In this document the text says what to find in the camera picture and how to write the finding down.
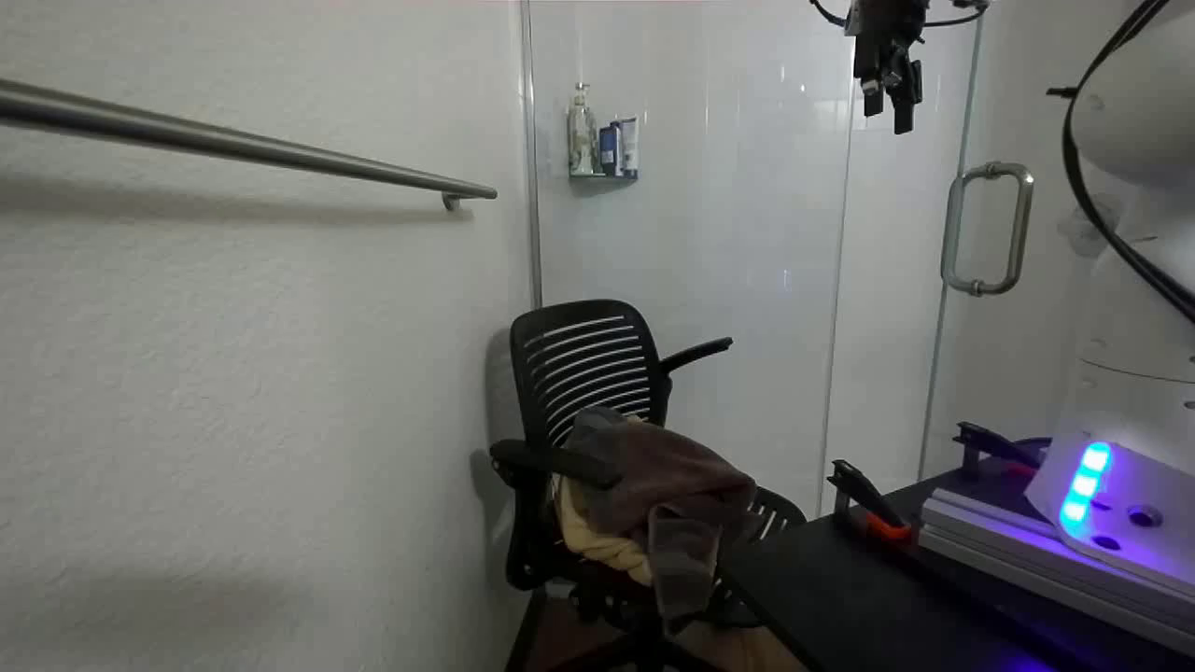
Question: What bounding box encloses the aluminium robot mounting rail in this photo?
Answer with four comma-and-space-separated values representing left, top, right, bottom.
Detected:
912, 483, 1195, 657

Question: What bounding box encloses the metal wall towel bar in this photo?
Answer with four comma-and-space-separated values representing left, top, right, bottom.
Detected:
0, 75, 499, 218

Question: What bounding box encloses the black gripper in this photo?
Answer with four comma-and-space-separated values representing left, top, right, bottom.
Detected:
849, 0, 934, 139

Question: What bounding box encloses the black mesh office chair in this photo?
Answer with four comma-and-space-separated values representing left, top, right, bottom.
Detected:
487, 294, 809, 672

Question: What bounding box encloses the yellow towel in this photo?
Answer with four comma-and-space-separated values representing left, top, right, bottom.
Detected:
553, 477, 665, 589

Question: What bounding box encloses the glass shower door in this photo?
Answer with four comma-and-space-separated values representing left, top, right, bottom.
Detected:
815, 0, 995, 519

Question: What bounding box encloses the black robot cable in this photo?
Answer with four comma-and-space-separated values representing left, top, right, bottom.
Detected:
1044, 0, 1195, 329

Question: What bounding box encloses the dark brown-black towel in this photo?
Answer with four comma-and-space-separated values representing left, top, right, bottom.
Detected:
565, 407, 762, 628

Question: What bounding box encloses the metal shower door handle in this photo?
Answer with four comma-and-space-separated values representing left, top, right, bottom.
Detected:
939, 160, 1039, 298

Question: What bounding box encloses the dark purple clamp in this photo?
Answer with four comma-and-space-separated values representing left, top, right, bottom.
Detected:
950, 420, 1057, 486

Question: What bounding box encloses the black clamp with orange handle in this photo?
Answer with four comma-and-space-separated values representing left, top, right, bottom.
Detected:
827, 455, 922, 552

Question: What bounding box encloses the white pump bottle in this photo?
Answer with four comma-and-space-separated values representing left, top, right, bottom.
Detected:
565, 79, 603, 183

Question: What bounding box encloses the small shower wall shelf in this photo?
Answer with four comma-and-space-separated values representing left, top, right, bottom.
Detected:
568, 167, 642, 191

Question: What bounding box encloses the blue and white soap box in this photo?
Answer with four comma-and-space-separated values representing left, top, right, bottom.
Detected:
595, 117, 642, 178

